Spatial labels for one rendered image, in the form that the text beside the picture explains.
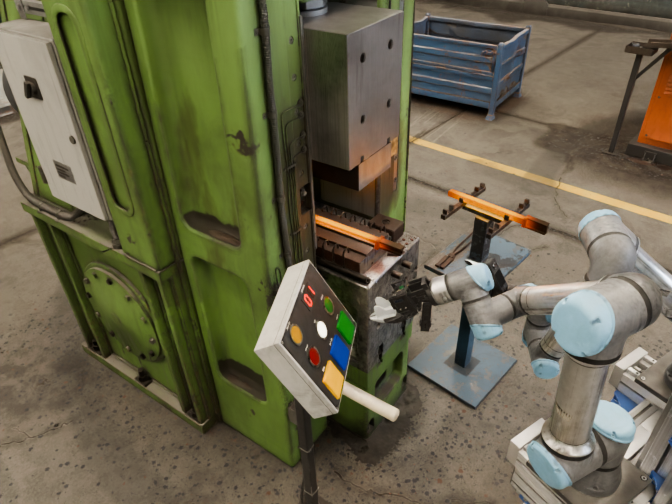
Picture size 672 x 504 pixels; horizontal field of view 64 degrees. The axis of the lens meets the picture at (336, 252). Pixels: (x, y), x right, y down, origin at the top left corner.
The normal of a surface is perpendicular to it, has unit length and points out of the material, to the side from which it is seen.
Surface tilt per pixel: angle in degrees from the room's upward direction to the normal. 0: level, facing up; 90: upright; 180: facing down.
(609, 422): 7
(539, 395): 0
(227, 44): 89
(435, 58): 89
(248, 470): 0
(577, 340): 82
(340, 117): 90
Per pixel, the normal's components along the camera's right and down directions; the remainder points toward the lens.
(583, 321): -0.89, 0.21
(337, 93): -0.58, 0.50
